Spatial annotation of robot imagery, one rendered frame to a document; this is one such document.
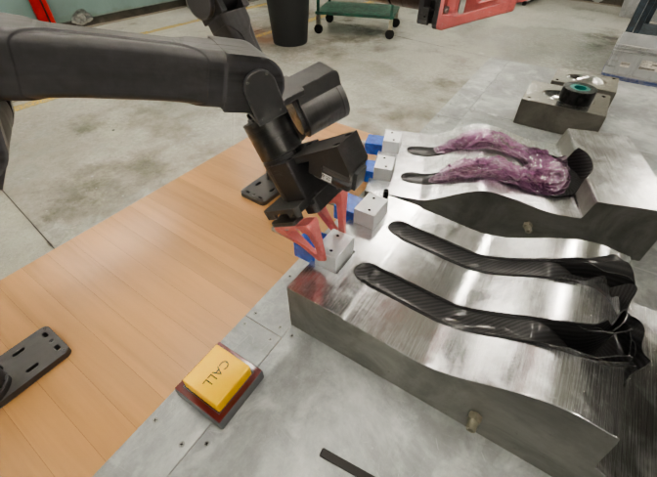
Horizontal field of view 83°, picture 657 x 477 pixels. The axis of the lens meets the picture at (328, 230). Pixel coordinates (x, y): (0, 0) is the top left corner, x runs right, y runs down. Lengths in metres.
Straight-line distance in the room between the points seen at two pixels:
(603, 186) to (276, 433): 0.65
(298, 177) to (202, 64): 0.16
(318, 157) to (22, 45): 0.26
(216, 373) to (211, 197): 0.43
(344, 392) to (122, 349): 0.32
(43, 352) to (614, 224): 0.91
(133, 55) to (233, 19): 0.39
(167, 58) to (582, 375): 0.49
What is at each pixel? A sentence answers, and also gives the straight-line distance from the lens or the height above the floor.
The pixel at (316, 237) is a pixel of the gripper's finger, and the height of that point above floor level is 0.96.
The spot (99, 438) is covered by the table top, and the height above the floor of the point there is 0.80.
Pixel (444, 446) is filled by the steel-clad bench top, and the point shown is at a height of 0.80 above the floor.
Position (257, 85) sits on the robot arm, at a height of 1.14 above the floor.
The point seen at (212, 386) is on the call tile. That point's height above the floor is 0.84.
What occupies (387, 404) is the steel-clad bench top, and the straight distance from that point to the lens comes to 0.53.
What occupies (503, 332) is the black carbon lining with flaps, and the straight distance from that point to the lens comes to 0.49.
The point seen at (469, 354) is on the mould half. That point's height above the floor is 0.90.
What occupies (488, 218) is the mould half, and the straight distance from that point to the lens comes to 0.74.
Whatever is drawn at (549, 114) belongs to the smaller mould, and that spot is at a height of 0.84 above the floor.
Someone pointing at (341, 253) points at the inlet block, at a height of 0.92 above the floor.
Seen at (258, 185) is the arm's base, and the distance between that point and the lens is 0.83.
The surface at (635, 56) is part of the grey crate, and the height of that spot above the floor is 0.36.
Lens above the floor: 1.29
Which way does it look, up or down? 43 degrees down
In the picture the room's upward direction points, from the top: straight up
